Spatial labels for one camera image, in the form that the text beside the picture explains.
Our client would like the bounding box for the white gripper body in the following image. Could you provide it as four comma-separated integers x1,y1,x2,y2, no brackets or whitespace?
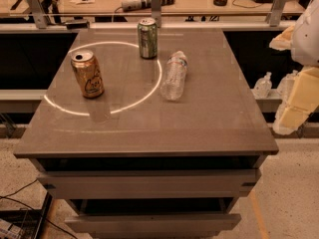
291,0,319,67

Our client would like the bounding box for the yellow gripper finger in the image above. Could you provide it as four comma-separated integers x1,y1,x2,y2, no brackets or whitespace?
272,66,319,135
269,26,294,51

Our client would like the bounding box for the clear plastic water bottle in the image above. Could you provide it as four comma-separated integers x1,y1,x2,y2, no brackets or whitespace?
160,51,187,101

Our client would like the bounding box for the right small sanitizer bottle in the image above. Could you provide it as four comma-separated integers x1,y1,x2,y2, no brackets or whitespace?
276,70,298,98

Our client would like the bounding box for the small sanitizer bottle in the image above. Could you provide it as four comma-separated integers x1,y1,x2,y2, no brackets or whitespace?
276,70,298,98
253,72,272,99

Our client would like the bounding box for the left small sanitizer bottle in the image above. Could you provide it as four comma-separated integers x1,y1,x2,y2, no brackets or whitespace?
253,72,272,99

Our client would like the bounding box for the green soda can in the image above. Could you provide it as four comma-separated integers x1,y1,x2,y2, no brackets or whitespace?
138,18,158,59

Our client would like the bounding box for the lower cabinet drawer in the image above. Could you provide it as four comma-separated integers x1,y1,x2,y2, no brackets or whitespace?
65,213,241,239

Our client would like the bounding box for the cabinet drawer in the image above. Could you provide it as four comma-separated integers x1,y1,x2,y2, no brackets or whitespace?
65,213,241,239
38,169,261,199

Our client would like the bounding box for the grey drawer cabinet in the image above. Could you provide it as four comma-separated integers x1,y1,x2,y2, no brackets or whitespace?
13,28,280,239

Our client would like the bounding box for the gold soda can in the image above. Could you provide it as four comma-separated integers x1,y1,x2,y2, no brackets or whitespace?
71,50,104,99

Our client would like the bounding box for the small black box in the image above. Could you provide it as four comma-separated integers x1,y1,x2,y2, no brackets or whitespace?
65,19,90,29

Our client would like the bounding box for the upper cabinet drawer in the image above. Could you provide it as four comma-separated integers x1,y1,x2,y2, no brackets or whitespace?
38,169,261,199

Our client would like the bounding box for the black floor crate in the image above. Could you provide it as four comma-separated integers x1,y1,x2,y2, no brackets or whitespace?
0,194,52,239

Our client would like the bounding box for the right metal bracket post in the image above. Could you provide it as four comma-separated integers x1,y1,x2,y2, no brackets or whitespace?
266,0,288,27

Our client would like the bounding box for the metal bracket post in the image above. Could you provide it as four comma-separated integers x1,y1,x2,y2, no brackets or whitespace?
151,0,161,27
26,0,48,29
266,0,288,27

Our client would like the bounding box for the middle metal bracket post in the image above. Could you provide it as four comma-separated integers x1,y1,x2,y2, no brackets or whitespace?
151,0,161,27

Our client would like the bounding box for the left metal bracket post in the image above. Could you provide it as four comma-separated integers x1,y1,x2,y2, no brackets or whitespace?
26,0,48,29

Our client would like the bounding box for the black floor cable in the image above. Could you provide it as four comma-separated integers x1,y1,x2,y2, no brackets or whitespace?
0,178,79,239

